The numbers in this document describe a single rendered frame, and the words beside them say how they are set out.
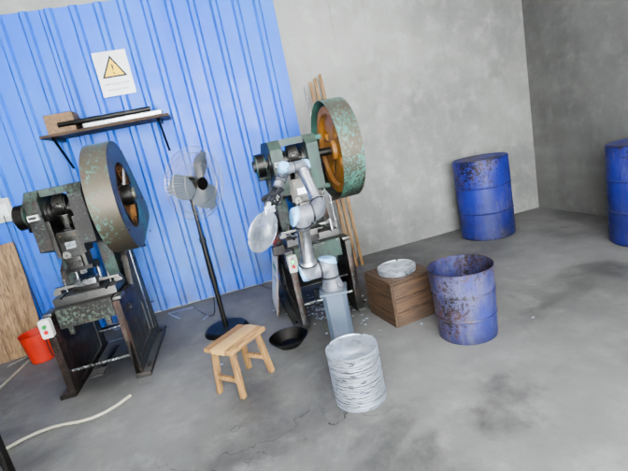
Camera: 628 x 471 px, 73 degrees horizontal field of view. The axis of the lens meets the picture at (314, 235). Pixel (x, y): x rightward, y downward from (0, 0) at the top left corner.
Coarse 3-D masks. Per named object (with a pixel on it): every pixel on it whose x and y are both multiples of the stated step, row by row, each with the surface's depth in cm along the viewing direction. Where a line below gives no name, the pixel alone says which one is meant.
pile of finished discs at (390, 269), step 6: (384, 264) 336; (390, 264) 332; (396, 264) 328; (402, 264) 326; (408, 264) 325; (414, 264) 320; (378, 270) 324; (384, 270) 324; (390, 270) 321; (396, 270) 318; (402, 270) 316; (408, 270) 315; (414, 270) 320; (384, 276) 320; (390, 276) 316; (396, 276) 317; (402, 276) 314
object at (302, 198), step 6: (294, 180) 344; (300, 180) 345; (294, 186) 345; (300, 186) 346; (294, 192) 345; (300, 192) 346; (306, 192) 348; (300, 198) 346; (306, 198) 349; (294, 204) 350; (300, 204) 345; (306, 204) 346
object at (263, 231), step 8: (264, 216) 284; (272, 216) 278; (256, 224) 287; (264, 224) 280; (272, 224) 276; (256, 232) 284; (264, 232) 278; (272, 232) 273; (256, 240) 282; (264, 240) 276; (272, 240) 271; (256, 248) 280; (264, 248) 274
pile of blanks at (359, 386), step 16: (336, 368) 226; (352, 368) 222; (368, 368) 225; (336, 384) 232; (352, 384) 225; (368, 384) 226; (384, 384) 238; (336, 400) 238; (352, 400) 227; (368, 400) 227; (384, 400) 234
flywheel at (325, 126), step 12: (324, 108) 342; (324, 120) 362; (324, 132) 371; (324, 144) 380; (336, 144) 347; (324, 156) 384; (336, 156) 352; (324, 168) 388; (336, 168) 363; (336, 180) 371
